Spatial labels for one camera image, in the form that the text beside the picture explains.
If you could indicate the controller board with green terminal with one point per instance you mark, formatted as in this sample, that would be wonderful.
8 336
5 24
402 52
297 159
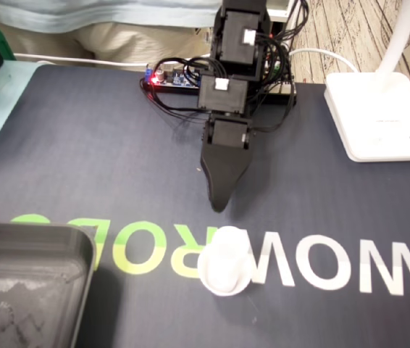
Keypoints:
275 69

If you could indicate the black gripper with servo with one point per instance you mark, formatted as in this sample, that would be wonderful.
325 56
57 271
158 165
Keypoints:
230 132

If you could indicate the white shelf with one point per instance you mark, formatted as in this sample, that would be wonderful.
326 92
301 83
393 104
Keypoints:
281 9

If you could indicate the black plastic tray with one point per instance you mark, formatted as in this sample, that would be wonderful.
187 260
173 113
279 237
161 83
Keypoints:
27 290

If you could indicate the white plastic base cup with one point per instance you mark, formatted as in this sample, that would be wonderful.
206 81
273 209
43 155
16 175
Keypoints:
226 293

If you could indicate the white desk lamp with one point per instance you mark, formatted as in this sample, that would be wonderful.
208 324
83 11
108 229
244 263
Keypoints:
371 116

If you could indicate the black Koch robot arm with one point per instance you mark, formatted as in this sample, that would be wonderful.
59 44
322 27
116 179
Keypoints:
241 43

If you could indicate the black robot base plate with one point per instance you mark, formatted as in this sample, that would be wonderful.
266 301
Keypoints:
176 90

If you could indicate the dark mat with WOWROBO print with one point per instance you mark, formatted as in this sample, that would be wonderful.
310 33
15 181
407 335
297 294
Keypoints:
82 163

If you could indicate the blue circuit board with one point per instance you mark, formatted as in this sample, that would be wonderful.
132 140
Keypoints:
176 78

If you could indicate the person in light blue shirt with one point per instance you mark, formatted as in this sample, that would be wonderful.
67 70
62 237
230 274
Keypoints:
118 40

